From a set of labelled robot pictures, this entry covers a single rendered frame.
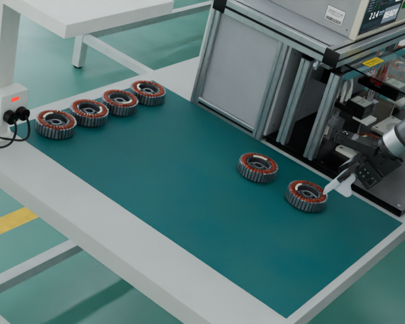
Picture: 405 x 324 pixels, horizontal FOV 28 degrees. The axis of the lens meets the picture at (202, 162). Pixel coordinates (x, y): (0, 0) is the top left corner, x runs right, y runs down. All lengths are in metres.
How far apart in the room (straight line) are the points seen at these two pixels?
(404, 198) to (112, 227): 0.88
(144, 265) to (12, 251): 1.23
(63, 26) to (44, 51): 2.73
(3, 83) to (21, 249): 1.03
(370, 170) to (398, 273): 1.42
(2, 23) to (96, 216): 0.52
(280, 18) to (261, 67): 0.15
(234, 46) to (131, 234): 0.78
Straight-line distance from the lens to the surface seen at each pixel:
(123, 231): 1.94
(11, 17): 2.06
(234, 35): 2.45
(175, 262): 1.88
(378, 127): 2.72
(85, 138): 2.27
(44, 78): 4.22
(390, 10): 2.53
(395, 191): 2.41
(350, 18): 2.38
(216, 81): 2.52
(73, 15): 1.84
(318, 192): 2.24
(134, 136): 2.32
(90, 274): 2.97
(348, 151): 2.50
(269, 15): 2.39
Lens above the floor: 1.90
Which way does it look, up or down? 30 degrees down
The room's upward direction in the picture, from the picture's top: 15 degrees clockwise
